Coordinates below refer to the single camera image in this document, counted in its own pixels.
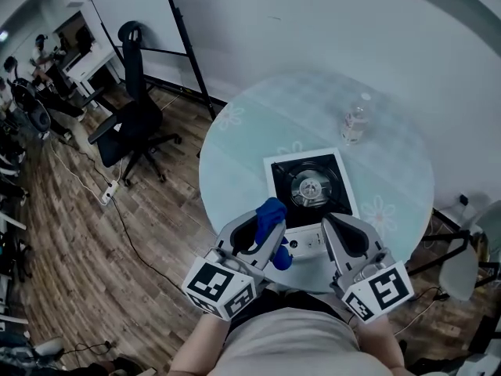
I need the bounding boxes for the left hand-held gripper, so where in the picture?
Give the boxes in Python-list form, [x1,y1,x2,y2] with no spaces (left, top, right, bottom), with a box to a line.
[182,211,287,320]

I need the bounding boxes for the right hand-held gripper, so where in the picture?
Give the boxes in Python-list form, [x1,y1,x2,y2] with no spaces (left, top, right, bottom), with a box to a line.
[320,213,415,324]

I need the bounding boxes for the blue cloth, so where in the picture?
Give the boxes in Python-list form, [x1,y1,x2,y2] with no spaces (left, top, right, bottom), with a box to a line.
[254,196,294,272]

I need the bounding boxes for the white portable gas stove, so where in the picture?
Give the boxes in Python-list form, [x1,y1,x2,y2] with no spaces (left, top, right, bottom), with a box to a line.
[262,146,360,259]

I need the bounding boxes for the person's right forearm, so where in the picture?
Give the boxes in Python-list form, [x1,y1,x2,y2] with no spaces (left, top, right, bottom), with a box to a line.
[354,313,406,376]

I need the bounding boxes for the person's left forearm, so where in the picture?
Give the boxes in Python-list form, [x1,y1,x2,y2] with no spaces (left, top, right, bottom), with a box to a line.
[168,313,232,376]

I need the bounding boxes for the person's dark jeans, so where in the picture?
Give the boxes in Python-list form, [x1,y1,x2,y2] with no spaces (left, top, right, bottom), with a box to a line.
[226,287,353,334]

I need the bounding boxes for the round table with tablecloth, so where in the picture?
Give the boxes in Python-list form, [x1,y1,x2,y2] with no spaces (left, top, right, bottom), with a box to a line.
[198,72,436,295]

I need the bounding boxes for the grey shell chair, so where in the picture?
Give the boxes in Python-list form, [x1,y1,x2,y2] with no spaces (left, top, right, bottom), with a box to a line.
[406,200,501,303]

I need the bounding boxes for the person's beige shirt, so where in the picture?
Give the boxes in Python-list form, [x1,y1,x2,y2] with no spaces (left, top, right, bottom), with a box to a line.
[207,307,392,376]

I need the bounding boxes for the clear plastic water bottle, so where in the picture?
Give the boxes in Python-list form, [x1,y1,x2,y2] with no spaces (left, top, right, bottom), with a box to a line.
[340,92,373,145]

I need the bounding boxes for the white power strip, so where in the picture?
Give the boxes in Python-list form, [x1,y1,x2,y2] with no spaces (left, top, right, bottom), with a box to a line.
[101,180,121,206]

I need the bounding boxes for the black swivel chair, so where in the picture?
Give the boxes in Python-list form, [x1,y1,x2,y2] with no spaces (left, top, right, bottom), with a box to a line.
[402,315,501,376]

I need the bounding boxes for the black office chair with headrest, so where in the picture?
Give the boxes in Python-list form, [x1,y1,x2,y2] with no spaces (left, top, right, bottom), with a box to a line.
[86,20,183,187]

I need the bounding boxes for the grey white floor device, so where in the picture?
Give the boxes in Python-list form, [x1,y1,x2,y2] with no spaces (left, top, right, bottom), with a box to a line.
[33,337,66,362]

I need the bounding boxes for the white desk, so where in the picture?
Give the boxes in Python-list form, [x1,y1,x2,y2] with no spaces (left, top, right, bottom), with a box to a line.
[58,45,122,101]

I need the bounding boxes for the black round fan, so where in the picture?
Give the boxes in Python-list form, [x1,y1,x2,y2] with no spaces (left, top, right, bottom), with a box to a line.
[27,103,51,132]

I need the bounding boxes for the whiteboard on black stand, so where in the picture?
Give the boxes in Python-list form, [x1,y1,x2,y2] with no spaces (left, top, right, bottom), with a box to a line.
[81,0,230,121]

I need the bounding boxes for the white floor cable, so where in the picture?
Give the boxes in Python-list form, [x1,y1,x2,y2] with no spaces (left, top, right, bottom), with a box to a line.
[50,141,109,203]
[393,298,438,336]

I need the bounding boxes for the black floor cable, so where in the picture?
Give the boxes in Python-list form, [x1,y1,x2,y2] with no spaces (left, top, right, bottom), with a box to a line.
[111,200,191,287]

